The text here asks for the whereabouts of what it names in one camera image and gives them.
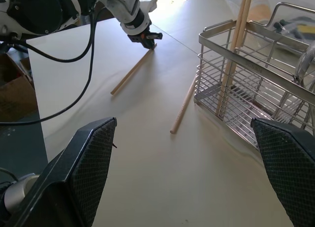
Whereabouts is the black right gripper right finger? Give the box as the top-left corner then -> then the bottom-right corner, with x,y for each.
250,117 -> 315,227

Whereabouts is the metal wire basket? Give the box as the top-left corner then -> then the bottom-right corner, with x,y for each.
193,2 -> 315,152

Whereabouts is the brown cardboard box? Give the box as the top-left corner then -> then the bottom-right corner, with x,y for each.
0,52 -> 35,122

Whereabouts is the wooden chopstick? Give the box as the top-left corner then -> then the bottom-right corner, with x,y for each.
169,74 -> 198,135
110,49 -> 155,96
215,0 -> 249,117
222,0 -> 254,120

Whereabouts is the clear plastic bag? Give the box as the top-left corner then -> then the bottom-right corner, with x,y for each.
222,0 -> 315,50

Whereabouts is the silver robot body part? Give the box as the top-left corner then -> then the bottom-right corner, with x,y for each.
0,173 -> 40,214

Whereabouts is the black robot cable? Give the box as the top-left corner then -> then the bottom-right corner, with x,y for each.
0,7 -> 97,126
0,5 -> 99,63

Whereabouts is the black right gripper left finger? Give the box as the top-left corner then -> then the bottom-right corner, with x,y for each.
6,117 -> 117,227

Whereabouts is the metal spoon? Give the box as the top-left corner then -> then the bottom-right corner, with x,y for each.
293,42 -> 315,90

